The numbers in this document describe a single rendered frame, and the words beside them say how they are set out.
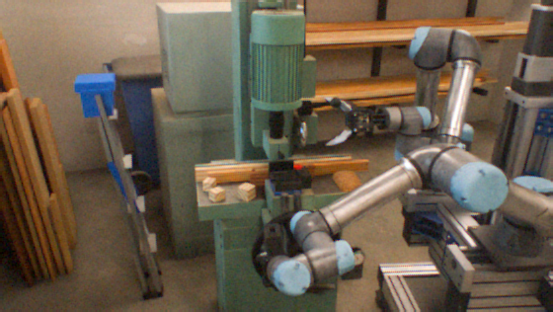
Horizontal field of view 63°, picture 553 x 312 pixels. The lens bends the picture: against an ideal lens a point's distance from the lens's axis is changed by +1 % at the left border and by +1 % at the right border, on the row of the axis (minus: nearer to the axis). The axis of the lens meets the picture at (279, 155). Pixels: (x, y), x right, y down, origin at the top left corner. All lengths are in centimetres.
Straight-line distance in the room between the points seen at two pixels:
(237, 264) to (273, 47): 77
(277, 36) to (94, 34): 245
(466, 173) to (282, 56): 67
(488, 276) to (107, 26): 306
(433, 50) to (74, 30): 273
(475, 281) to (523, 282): 16
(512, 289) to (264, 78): 105
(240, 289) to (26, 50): 263
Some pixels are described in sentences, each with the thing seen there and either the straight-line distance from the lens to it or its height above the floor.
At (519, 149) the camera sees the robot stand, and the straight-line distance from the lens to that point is 173.
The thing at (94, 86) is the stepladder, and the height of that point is 114.
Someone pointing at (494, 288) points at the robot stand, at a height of 69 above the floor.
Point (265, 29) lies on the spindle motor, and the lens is 145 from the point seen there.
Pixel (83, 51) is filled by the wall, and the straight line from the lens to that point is 376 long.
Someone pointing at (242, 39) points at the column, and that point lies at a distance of 170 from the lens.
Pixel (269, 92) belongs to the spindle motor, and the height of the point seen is 125.
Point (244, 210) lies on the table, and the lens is 155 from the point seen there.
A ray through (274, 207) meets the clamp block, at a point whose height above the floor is 92.
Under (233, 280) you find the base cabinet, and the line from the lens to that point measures 171.
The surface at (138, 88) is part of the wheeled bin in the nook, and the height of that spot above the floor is 83.
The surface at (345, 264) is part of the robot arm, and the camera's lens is 107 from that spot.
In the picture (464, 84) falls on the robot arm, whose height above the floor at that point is 128.
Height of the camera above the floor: 166
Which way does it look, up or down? 24 degrees down
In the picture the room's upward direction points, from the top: 1 degrees clockwise
